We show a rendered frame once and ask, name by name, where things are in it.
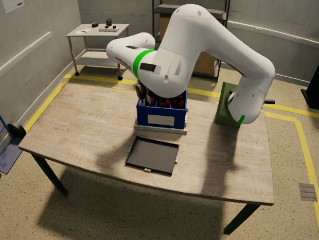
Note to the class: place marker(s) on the brown glass bottle with blue band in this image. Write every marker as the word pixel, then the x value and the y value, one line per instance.
pixel 165 101

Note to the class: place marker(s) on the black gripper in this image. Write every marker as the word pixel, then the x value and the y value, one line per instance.
pixel 141 93

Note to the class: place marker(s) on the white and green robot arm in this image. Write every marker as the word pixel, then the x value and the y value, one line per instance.
pixel 192 30

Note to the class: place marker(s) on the blue plastic crate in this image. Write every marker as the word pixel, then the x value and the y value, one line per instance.
pixel 162 117

